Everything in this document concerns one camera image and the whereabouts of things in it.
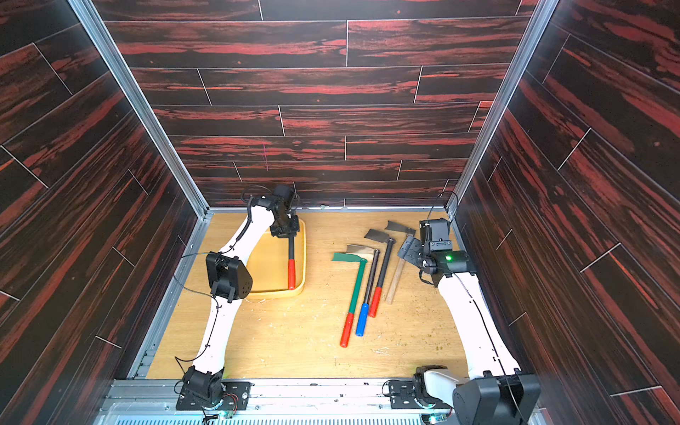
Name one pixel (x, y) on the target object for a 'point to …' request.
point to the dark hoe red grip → (377, 293)
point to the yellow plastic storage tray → (268, 263)
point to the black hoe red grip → (291, 266)
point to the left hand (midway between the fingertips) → (297, 233)
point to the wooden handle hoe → (400, 265)
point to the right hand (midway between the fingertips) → (423, 251)
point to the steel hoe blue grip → (365, 252)
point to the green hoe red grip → (349, 320)
